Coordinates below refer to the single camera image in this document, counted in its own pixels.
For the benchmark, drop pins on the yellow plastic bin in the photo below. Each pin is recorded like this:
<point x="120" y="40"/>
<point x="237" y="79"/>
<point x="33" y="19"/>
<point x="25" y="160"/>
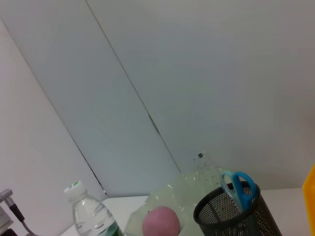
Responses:
<point x="310" y="201"/>

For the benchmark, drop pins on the blue scissors with sheath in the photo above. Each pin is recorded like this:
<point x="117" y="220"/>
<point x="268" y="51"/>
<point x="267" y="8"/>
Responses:
<point x="240" y="189"/>

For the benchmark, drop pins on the clear water bottle green label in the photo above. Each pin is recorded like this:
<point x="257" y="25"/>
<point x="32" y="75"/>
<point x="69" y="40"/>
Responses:
<point x="93" y="216"/>

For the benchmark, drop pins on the pink peach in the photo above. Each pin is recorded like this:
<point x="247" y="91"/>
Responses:
<point x="161" y="221"/>

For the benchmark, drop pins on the green glass fruit plate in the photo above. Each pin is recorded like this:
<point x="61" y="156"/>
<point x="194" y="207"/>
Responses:
<point x="177" y="194"/>

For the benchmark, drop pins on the black mesh pen holder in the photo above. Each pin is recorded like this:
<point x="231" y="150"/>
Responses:
<point x="261" y="218"/>

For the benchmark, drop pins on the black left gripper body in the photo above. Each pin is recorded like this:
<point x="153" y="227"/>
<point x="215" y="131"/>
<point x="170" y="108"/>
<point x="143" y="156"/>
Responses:
<point x="8" y="232"/>

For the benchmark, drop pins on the transparent plastic ruler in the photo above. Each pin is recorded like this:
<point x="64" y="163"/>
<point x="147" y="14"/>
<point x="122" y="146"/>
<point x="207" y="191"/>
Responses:
<point x="206" y="167"/>

